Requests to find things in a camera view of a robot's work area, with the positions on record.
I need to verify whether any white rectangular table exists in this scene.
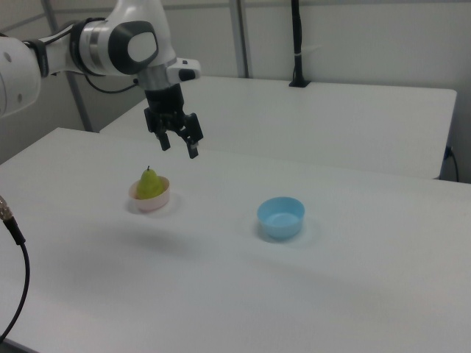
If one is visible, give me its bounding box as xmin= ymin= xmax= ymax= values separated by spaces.
xmin=99 ymin=76 xmax=458 ymax=181

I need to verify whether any black cable with metal connector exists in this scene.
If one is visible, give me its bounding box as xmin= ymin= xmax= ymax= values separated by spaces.
xmin=0 ymin=194 xmax=32 ymax=343

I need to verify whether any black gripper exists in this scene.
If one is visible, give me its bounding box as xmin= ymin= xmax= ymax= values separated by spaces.
xmin=143 ymin=84 xmax=205 ymax=160

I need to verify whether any black cable at table edge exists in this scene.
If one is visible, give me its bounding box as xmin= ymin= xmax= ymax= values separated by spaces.
xmin=445 ymin=146 xmax=461 ymax=182

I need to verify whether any green pear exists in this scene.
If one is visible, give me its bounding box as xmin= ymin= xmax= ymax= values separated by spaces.
xmin=136 ymin=165 xmax=165 ymax=201

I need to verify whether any pink plastic bowl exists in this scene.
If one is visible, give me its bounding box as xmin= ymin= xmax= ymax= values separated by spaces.
xmin=127 ymin=174 xmax=172 ymax=214

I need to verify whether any blue plastic bowl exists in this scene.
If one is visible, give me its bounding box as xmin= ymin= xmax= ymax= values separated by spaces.
xmin=256 ymin=196 xmax=306 ymax=244

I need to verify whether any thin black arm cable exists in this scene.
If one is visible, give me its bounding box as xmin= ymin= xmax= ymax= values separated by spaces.
xmin=85 ymin=73 xmax=144 ymax=93

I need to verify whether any black clamped pole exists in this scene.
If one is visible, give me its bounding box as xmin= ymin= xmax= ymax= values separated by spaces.
xmin=288 ymin=0 xmax=312 ymax=88

